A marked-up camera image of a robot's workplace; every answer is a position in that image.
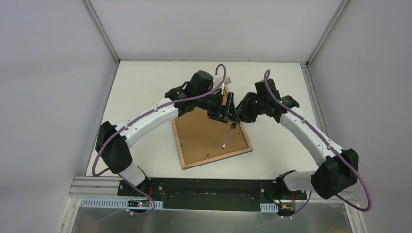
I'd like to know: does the yellow black screwdriver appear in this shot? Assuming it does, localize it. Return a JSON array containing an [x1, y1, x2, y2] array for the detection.
[[222, 123, 236, 149]]

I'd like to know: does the wooden picture frame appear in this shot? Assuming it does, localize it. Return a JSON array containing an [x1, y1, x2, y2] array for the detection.
[[172, 108, 253, 170]]

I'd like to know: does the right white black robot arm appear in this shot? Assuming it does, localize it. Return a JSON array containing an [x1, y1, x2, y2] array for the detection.
[[236, 79, 359, 199]]

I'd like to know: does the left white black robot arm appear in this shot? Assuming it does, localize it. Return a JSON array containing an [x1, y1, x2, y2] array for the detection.
[[95, 71, 240, 197]]

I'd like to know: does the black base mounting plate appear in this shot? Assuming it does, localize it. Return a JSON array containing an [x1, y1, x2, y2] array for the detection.
[[117, 177, 307, 212]]

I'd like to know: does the right orange connector board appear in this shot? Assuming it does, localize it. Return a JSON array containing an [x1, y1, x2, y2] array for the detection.
[[278, 205, 295, 215]]

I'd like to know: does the left green circuit board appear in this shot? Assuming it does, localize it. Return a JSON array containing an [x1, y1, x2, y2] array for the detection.
[[128, 200, 150, 208]]

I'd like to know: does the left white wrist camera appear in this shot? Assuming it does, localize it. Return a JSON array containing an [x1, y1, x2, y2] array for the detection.
[[212, 75, 231, 90]]

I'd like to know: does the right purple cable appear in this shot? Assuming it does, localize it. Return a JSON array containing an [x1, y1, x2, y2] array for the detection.
[[264, 69, 373, 219]]

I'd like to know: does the purple cable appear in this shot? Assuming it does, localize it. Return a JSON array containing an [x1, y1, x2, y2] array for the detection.
[[264, 69, 373, 219], [91, 64, 227, 216]]

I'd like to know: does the right white slotted cable duct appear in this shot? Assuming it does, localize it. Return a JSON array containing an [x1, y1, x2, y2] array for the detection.
[[260, 203, 279, 213]]

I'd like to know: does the white slotted cable duct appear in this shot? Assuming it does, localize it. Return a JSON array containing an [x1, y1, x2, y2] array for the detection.
[[260, 203, 279, 213], [79, 198, 164, 210]]

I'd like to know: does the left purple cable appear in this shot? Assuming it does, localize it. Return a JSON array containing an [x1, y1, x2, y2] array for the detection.
[[91, 64, 227, 216]]

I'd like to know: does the aluminium rail beam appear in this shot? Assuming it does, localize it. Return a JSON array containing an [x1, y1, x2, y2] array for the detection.
[[69, 176, 359, 203]]

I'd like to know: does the left white slotted cable duct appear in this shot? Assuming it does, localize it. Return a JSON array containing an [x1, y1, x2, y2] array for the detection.
[[79, 198, 164, 210]]

